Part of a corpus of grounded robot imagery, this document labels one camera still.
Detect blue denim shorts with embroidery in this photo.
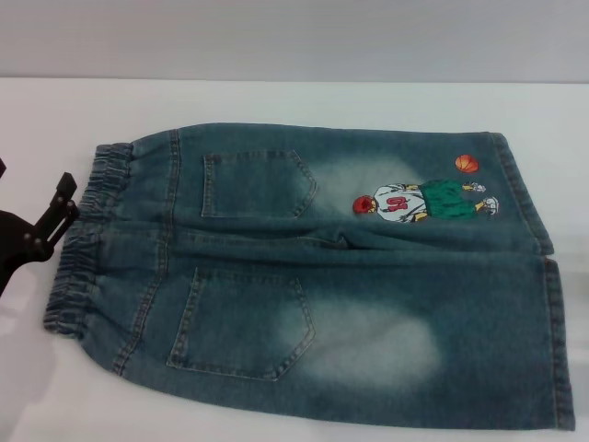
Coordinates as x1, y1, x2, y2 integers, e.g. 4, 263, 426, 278
43, 120, 574, 442

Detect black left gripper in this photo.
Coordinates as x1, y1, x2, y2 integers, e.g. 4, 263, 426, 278
0, 158, 80, 296

